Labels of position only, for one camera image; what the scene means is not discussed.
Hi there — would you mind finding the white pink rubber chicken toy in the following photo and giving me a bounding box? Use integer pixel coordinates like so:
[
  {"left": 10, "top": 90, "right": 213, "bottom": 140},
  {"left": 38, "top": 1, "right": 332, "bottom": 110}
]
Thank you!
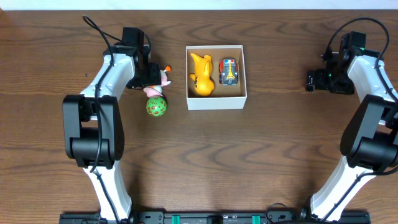
[{"left": 143, "top": 66, "right": 172, "bottom": 98}]

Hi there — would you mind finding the green spotted ball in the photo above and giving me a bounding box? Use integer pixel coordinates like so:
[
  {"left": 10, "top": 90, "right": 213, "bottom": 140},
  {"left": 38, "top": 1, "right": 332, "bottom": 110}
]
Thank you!
[{"left": 146, "top": 96, "right": 167, "bottom": 117}]

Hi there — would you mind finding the orange rubber giraffe toy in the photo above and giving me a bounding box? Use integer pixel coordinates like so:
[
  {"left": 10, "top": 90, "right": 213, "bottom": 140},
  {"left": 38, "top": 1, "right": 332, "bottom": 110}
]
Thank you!
[{"left": 189, "top": 53, "right": 215, "bottom": 96}]

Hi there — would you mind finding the red grey toy truck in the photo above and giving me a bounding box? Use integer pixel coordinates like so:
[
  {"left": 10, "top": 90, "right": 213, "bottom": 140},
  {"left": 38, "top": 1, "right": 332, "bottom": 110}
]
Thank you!
[{"left": 219, "top": 58, "right": 239, "bottom": 86}]

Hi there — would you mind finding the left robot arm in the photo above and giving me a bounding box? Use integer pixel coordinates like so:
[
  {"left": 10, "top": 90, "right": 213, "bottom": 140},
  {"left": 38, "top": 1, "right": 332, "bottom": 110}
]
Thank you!
[{"left": 59, "top": 27, "right": 163, "bottom": 223}]

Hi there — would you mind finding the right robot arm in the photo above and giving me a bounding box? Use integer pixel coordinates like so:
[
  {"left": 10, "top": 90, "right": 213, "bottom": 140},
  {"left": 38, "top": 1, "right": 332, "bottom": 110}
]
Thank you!
[{"left": 305, "top": 31, "right": 397, "bottom": 222}]

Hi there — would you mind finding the white cardboard box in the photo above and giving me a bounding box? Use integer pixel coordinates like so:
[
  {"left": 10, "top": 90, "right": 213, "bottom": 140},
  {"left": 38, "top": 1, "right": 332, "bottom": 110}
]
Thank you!
[{"left": 185, "top": 45, "right": 247, "bottom": 110}]

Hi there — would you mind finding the black mounting rail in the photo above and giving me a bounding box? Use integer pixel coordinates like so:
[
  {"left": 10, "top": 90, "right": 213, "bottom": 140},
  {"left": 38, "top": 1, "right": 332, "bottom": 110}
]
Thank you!
[{"left": 59, "top": 210, "right": 371, "bottom": 224}]

